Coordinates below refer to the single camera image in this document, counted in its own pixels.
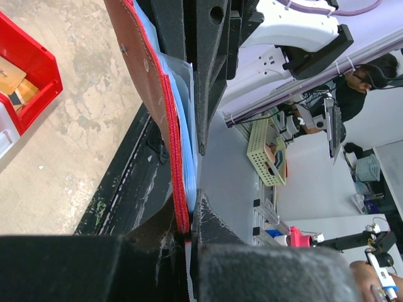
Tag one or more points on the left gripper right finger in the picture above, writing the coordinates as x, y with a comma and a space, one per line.
223, 267

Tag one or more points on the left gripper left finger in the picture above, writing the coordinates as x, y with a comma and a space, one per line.
147, 264

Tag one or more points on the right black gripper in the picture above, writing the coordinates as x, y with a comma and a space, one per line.
209, 34

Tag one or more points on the red leather card holder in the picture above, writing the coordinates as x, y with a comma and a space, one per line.
164, 85

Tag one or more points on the red plastic bin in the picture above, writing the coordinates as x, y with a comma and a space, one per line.
41, 69

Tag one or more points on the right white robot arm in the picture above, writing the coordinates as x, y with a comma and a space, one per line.
294, 31

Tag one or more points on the pink gripper stand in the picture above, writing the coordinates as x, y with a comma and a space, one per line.
297, 239

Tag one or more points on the yellow perforated basket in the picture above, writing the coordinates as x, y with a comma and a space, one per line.
267, 153

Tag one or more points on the grey keyboard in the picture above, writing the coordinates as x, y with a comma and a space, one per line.
335, 128

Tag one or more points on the person in black shirt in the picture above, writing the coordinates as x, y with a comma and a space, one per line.
350, 90

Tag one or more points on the white plastic bin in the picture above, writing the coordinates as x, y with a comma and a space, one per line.
8, 132

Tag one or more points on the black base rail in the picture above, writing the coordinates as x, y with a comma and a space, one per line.
134, 186

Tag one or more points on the aluminium frame rail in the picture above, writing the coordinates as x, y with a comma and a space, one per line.
266, 85

